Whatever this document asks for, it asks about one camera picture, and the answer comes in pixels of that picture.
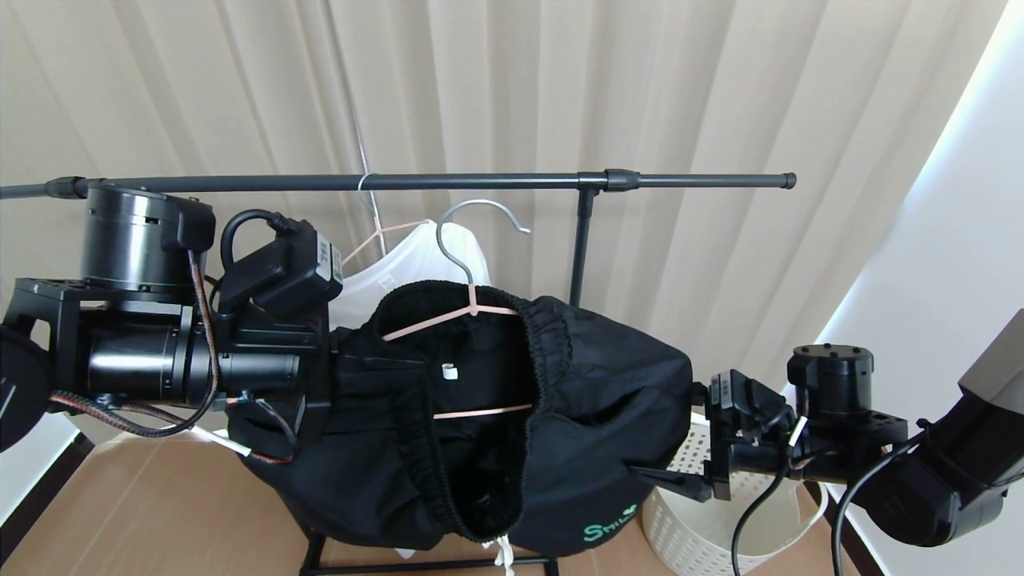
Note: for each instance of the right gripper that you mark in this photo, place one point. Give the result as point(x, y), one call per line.
point(752, 460)

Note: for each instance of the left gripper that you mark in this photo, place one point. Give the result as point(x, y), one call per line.
point(240, 368)

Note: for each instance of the black garment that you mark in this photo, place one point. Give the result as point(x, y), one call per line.
point(608, 400)

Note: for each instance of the pink clothes hanger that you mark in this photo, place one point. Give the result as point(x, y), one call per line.
point(376, 236)
point(472, 300)

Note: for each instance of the white printed t-shirt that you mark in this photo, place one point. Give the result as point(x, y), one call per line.
point(400, 264)

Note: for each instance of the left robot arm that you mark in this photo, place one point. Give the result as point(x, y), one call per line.
point(136, 232)

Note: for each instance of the white laundry basket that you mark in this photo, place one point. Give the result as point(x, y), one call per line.
point(688, 528)

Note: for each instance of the black clothes rack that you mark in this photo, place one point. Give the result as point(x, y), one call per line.
point(480, 182)

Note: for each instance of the beige curtain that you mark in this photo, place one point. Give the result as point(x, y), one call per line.
point(240, 80)

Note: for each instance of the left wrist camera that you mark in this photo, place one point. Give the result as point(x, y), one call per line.
point(280, 276)

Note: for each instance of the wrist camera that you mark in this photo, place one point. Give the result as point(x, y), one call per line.
point(280, 276)
point(748, 400)

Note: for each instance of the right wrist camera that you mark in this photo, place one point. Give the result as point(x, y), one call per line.
point(748, 400)

